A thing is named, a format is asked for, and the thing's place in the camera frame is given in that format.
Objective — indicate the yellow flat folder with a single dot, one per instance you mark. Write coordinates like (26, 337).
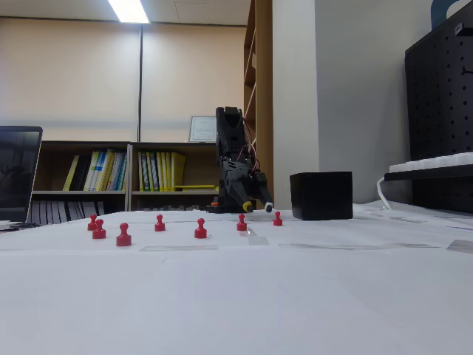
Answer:
(194, 186)

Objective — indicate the black open box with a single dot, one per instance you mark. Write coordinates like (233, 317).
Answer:
(321, 196)

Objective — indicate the yellow white book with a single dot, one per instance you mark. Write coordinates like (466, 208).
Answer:
(92, 170)

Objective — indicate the white paper table cover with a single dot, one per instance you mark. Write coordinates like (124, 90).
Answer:
(236, 296)

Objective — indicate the red pawn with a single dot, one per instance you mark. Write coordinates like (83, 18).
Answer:
(99, 233)
(92, 223)
(123, 240)
(241, 225)
(277, 221)
(200, 233)
(159, 225)

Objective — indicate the dark blue round object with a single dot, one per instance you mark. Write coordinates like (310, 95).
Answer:
(439, 11)

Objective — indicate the low wooden bookshelf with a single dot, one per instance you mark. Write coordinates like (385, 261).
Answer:
(135, 166)
(51, 166)

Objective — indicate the black pegboard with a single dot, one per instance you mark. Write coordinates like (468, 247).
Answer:
(439, 92)

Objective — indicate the wide yellow binder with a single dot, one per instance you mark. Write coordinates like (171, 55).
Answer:
(178, 172)

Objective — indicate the ceiling light panel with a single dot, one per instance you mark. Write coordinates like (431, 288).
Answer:
(129, 11)

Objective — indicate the tall wooden bookshelf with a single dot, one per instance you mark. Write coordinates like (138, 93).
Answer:
(264, 37)

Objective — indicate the framed certificate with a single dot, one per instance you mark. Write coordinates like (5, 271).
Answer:
(201, 129)

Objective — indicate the yellow slim book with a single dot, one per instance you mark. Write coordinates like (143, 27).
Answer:
(71, 174)

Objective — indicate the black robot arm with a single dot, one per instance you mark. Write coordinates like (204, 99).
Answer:
(229, 129)

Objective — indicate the yellow green binder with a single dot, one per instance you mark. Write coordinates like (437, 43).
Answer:
(141, 172)
(149, 172)

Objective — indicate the blue white books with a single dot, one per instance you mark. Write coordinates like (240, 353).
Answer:
(112, 170)

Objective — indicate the dark laptop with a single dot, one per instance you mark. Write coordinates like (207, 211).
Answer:
(16, 174)

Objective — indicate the black binders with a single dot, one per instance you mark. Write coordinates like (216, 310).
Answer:
(81, 174)

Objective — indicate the beige roller blind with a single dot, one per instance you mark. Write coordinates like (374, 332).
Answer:
(66, 74)
(192, 74)

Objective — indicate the grey binder row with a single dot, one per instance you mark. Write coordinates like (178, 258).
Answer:
(63, 212)

